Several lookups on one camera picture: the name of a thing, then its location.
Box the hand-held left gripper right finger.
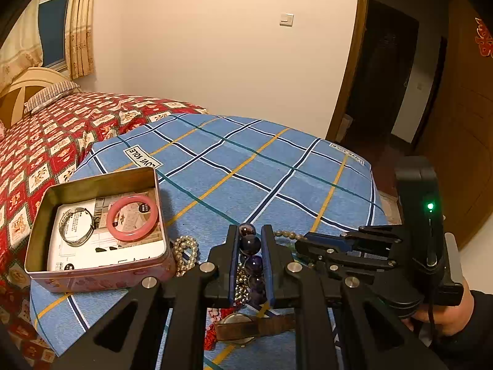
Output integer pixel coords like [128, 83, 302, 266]
[261, 224, 449, 370]

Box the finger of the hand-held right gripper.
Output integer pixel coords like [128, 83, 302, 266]
[295, 240, 399, 284]
[304, 224, 411, 257]

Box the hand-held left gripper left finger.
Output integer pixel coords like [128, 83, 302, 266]
[50, 224, 241, 370]

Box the dark purple bead bracelet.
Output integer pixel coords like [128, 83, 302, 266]
[238, 223, 268, 307]

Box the silver bead necklace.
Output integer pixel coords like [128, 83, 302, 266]
[233, 254, 252, 310]

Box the beige bead bracelet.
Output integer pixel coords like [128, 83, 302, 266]
[274, 230, 309, 243]

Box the pearl bead bracelet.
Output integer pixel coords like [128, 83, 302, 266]
[171, 236, 201, 277]

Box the pink metal tin box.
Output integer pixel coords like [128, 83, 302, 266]
[24, 167, 177, 294]

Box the person's right forearm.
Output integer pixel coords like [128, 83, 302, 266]
[443, 289, 493, 370]

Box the person's right hand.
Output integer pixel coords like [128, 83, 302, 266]
[401, 277, 477, 338]

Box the red patterned cloth item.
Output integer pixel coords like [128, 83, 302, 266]
[203, 308, 221, 351]

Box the brown wooden door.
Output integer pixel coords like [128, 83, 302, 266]
[416, 0, 493, 247]

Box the white printed paper leaflet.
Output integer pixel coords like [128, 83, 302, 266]
[47, 189, 167, 271]

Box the blue plaid cloth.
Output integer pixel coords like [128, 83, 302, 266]
[30, 113, 386, 370]

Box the pink bangle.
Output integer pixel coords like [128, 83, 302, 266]
[106, 196, 157, 241]

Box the red paper decoration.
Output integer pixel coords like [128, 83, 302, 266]
[475, 17, 493, 58]

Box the red patterned bedspread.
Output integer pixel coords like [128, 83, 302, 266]
[0, 92, 209, 363]

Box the striped pillow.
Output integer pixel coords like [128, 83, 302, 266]
[24, 81, 81, 114]

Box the cream wooden headboard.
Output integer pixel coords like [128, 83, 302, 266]
[0, 67, 74, 128]

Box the beige floral curtain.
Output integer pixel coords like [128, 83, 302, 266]
[63, 0, 100, 80]
[0, 0, 44, 85]

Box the window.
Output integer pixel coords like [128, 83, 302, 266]
[36, 0, 72, 68]

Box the wristwatch with brown strap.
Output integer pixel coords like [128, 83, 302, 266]
[214, 312, 297, 347]

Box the black cable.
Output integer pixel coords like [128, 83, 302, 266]
[428, 302, 439, 340]

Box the brown wooden door frame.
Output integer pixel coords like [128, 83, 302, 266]
[325, 0, 370, 139]

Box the silver bracelet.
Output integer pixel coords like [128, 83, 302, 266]
[58, 207, 96, 246]

